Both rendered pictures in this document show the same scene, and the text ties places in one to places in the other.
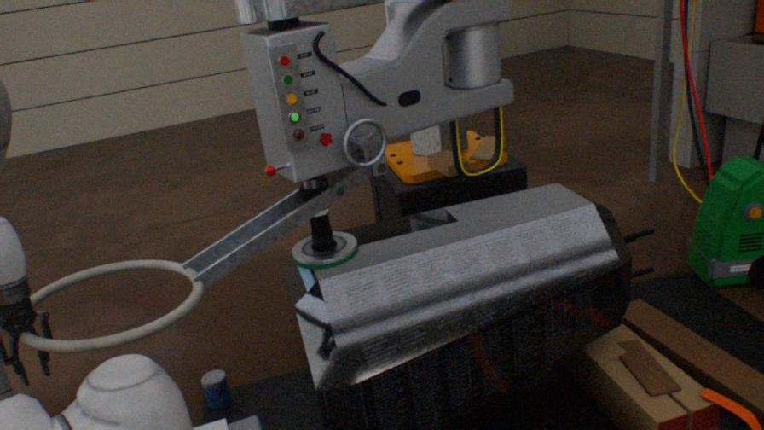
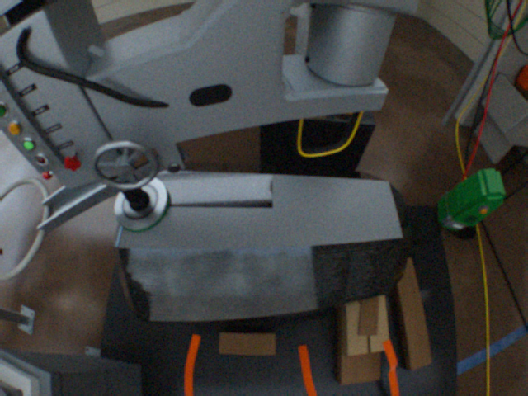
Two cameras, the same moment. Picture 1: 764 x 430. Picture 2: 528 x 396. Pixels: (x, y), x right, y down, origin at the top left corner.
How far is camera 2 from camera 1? 161 cm
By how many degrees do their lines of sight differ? 37
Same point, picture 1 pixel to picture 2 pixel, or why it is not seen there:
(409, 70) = (210, 56)
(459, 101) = (302, 101)
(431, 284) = (214, 278)
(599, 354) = not seen: hidden behind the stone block
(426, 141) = not seen: hidden behind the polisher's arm
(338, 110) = (86, 123)
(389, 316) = (171, 290)
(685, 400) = (373, 343)
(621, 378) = (351, 313)
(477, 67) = (345, 61)
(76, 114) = not seen: outside the picture
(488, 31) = (376, 20)
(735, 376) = (412, 314)
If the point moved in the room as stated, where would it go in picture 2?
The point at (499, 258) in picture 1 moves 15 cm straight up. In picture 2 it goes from (288, 271) to (293, 257)
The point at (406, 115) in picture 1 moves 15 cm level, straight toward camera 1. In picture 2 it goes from (205, 116) to (168, 173)
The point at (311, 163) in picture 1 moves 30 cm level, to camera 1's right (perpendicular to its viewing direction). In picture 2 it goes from (75, 175) to (177, 204)
